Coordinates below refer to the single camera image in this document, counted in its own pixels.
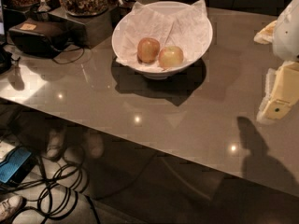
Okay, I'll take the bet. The red apple left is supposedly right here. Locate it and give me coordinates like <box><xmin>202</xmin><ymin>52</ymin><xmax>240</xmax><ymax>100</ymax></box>
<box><xmin>137</xmin><ymin>37</ymin><xmax>160</xmax><ymax>63</ymax></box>

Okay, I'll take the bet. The metal scoop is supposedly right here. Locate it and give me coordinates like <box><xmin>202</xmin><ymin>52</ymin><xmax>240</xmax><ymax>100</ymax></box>
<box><xmin>37</xmin><ymin>0</ymin><xmax>50</xmax><ymax>12</ymax></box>

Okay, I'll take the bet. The yellow-red apple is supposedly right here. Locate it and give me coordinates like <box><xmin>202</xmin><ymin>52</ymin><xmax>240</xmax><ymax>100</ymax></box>
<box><xmin>158</xmin><ymin>46</ymin><xmax>184</xmax><ymax>69</ymax></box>

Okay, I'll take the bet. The dark square pedestal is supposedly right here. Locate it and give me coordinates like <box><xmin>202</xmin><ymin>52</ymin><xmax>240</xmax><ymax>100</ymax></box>
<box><xmin>49</xmin><ymin>7</ymin><xmax>113</xmax><ymax>49</ymax></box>

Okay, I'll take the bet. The black coiled floor cable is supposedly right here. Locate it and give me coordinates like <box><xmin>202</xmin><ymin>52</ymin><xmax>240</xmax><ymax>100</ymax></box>
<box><xmin>0</xmin><ymin>152</ymin><xmax>102</xmax><ymax>224</ymax></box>

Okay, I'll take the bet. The blue foot pedal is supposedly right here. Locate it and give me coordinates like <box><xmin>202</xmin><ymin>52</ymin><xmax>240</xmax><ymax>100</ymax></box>
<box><xmin>0</xmin><ymin>147</ymin><xmax>32</xmax><ymax>187</ymax></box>

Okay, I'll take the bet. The black box device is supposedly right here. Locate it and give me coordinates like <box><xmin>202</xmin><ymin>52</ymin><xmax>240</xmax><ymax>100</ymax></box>
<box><xmin>8</xmin><ymin>19</ymin><xmax>69</xmax><ymax>58</ymax></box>

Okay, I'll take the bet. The white paper liner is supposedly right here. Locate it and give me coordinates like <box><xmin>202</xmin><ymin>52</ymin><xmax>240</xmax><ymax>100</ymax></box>
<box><xmin>115</xmin><ymin>0</ymin><xmax>212</xmax><ymax>74</ymax></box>

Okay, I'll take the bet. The white sneaker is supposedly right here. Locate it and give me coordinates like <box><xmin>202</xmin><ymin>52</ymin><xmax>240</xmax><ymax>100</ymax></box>
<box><xmin>0</xmin><ymin>195</ymin><xmax>23</xmax><ymax>222</ymax></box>

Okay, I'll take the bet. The white bowl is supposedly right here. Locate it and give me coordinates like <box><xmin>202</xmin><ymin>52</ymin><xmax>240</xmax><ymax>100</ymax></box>
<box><xmin>111</xmin><ymin>0</ymin><xmax>214</xmax><ymax>80</ymax></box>

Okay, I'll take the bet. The black desk cable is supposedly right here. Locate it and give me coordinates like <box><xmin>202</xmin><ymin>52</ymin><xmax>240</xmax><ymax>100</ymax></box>
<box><xmin>50</xmin><ymin>44</ymin><xmax>86</xmax><ymax>65</ymax></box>

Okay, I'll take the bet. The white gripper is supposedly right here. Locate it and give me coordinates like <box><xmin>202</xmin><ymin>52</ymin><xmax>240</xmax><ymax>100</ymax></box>
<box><xmin>253</xmin><ymin>0</ymin><xmax>299</xmax><ymax>124</ymax></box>

